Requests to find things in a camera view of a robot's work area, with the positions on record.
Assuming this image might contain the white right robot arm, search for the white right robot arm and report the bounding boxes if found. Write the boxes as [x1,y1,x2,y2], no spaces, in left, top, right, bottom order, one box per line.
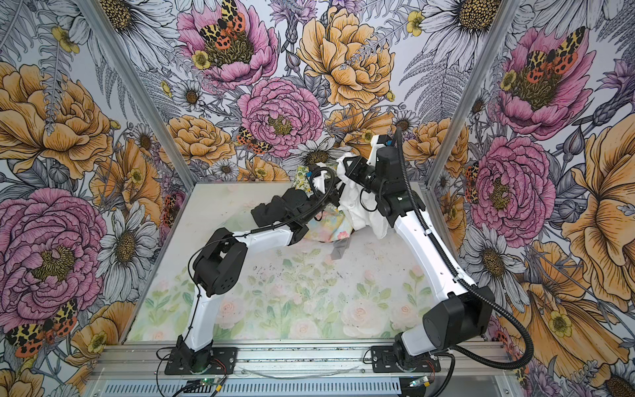
[338,147,505,370]

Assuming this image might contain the green circuit board left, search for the green circuit board left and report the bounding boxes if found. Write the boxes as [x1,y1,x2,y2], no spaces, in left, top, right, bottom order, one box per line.
[188,378,225,393]

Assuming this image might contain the pastel floral cloth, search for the pastel floral cloth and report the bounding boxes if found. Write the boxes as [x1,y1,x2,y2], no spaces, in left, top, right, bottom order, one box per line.
[304,207,353,243]

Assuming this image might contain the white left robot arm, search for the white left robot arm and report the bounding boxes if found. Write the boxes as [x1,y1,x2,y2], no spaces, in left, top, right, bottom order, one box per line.
[170,166,341,373]

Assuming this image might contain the dark grey cloth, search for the dark grey cloth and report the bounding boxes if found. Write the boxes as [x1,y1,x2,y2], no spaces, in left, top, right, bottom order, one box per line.
[251,188,310,243]

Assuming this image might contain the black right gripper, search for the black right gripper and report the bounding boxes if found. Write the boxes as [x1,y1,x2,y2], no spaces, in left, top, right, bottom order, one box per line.
[342,153,386,195]

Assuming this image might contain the white vented cable duct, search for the white vented cable duct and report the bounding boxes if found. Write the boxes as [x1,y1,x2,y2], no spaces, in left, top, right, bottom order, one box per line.
[93,377,402,396]

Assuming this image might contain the green circuit board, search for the green circuit board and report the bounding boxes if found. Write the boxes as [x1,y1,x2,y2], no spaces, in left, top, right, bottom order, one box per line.
[188,378,225,393]
[408,375,432,388]

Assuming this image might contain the white cloth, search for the white cloth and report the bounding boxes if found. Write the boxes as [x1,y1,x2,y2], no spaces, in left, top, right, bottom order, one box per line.
[326,154,389,239]

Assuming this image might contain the aluminium corner post left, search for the aluminium corner post left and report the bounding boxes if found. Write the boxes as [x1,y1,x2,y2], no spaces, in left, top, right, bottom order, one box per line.
[78,1,197,193]

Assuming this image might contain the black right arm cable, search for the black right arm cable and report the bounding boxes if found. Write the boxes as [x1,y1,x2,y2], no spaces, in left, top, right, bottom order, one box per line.
[394,127,535,371]

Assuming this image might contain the green circuit board right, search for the green circuit board right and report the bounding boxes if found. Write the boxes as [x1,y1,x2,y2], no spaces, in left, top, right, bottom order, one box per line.
[408,375,432,388]

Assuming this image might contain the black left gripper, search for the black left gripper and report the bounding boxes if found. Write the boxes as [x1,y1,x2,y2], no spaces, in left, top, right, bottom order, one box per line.
[303,172,349,222]

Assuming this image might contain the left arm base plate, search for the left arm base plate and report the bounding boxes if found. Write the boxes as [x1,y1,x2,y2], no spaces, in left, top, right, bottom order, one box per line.
[165,347,238,375]

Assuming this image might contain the aluminium corner post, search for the aluminium corner post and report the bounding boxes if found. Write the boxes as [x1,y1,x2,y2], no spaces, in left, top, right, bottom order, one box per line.
[426,0,521,190]
[78,1,197,193]

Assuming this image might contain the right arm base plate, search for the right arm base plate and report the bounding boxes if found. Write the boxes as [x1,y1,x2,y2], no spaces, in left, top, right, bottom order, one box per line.
[370,345,441,373]

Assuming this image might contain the lemon print cloth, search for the lemon print cloth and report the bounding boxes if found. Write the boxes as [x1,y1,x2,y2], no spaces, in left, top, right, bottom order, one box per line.
[293,165,325,196]

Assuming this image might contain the aluminium corner post right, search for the aluminium corner post right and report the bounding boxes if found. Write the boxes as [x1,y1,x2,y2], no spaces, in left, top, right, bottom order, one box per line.
[426,0,521,190]

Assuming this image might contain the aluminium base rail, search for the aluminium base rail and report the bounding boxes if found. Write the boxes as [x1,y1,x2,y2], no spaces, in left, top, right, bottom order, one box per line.
[88,339,517,380]

